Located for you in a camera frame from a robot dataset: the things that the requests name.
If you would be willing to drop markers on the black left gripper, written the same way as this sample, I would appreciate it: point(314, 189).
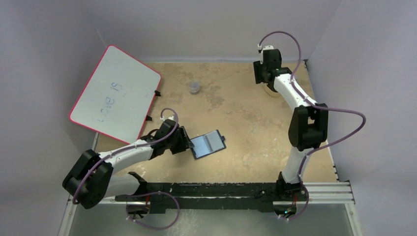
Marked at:
point(185, 143)

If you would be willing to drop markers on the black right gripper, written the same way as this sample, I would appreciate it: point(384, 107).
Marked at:
point(258, 72)

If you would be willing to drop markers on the blue leather card holder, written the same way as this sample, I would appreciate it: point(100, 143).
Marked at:
point(207, 144)

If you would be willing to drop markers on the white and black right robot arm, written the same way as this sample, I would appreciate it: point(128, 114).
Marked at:
point(309, 125)

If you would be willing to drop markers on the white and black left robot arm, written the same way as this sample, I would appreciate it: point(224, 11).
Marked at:
point(89, 179)

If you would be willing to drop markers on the beige oval card tray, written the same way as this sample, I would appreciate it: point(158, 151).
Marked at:
point(270, 92)

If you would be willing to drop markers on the small clear plastic cup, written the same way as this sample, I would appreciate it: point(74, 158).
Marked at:
point(194, 87)

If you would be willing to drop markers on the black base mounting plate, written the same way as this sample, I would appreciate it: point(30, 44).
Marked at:
point(260, 196)

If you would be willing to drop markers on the pink framed whiteboard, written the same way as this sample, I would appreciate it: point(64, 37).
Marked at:
point(117, 97)

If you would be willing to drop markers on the aluminium extrusion rail frame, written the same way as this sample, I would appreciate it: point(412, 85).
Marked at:
point(92, 178)

